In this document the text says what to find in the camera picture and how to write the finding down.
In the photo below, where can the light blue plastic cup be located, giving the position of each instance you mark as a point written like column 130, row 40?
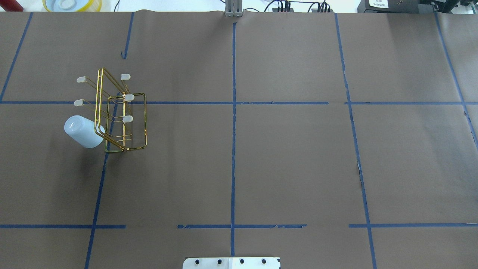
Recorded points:
column 83, row 131

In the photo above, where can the black computer box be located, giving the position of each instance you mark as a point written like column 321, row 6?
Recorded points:
column 394, row 6

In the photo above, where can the yellow tape roll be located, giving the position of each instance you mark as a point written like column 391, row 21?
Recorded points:
column 72, row 5

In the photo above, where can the red bottle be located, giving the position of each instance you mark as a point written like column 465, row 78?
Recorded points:
column 11, row 6

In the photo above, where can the gold wire cup holder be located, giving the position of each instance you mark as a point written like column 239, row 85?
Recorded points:
column 113, row 112

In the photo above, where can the grey aluminium frame post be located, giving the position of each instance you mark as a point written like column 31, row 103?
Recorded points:
column 233, row 8

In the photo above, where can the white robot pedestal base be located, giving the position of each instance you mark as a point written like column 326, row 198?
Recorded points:
column 232, row 263

